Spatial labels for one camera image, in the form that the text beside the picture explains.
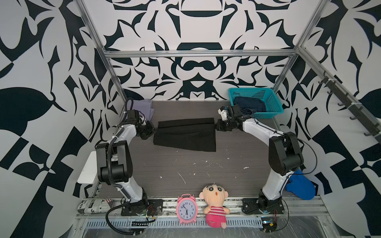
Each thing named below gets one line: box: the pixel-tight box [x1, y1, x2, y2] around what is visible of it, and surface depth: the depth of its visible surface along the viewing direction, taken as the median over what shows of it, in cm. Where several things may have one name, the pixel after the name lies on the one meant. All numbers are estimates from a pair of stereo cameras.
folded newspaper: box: [77, 198, 115, 214], surface depth 73 cm
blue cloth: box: [285, 169, 317, 201], surface depth 81 cm
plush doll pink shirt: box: [198, 183, 231, 230], surface depth 71 cm
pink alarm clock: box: [176, 193, 198, 225], surface depth 73 cm
